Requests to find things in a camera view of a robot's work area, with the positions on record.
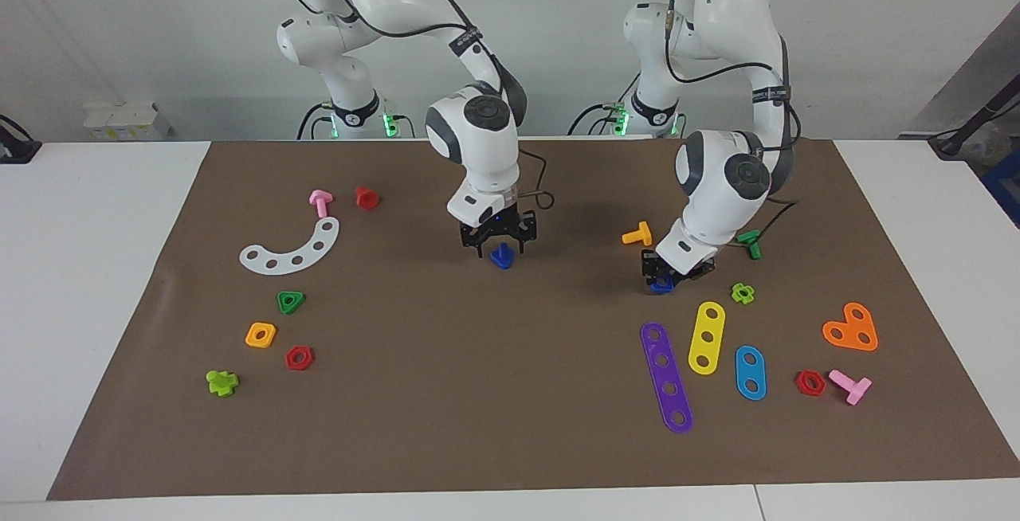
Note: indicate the orange plastic toy screw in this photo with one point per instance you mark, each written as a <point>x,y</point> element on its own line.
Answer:
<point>640,236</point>

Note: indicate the blue two-hole plate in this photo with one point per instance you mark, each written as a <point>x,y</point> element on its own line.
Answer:
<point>750,373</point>

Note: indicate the brown table mat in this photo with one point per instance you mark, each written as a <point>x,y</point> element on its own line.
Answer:
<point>478,385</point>

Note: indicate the blue square toy nut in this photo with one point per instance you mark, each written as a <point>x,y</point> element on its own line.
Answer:
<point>660,287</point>

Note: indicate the black device on table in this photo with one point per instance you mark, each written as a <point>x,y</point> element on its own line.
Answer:
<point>16,150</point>

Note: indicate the dark green toy screw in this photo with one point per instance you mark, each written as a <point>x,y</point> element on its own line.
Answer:
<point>751,244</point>

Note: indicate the purple four-hole plate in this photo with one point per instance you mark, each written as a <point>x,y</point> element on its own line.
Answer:
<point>665,374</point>

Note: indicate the white curved five-hole plate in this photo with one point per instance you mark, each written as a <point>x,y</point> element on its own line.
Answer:
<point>307,253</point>

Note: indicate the red hexagonal toy nut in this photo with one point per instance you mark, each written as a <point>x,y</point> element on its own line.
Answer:
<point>290,358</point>
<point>800,383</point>

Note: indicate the black stand pole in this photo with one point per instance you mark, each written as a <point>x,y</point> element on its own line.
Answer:
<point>984,115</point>

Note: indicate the orange square toy nut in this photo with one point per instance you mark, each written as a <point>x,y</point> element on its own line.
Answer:
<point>251,335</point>

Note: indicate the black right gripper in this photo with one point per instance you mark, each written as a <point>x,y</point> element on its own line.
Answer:
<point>498,230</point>

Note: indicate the yellow three-hole plate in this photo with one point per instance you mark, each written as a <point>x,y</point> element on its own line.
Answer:
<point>708,327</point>

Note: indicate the blue crate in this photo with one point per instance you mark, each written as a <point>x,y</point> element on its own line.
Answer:
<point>1006,186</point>

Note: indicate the lime flower-shaped toy nut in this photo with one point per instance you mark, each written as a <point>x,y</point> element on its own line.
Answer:
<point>736,293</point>

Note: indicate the white cardboard box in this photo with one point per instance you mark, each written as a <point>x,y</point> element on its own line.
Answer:
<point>127,123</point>

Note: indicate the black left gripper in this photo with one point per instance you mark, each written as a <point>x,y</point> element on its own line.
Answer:
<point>697,269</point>

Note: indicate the blue plastic toy screw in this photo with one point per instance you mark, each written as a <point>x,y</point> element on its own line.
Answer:
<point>502,258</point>

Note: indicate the red plastic toy screw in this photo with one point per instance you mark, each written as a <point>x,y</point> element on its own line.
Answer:
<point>366,199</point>

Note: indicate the green triangular toy nut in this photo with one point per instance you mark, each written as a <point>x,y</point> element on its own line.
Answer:
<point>282,296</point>

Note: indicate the orange three-hole corner plate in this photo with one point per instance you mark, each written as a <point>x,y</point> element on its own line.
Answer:
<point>851,330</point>

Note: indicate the pink plastic toy screw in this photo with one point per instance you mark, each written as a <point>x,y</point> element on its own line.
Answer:
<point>321,201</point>
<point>851,387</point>

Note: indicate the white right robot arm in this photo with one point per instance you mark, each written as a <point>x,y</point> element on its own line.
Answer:
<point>478,123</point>

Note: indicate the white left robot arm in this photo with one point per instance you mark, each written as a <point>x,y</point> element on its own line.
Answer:
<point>725,178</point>

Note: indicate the lime cross-head toy screw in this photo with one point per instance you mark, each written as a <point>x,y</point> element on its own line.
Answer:
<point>221,383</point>

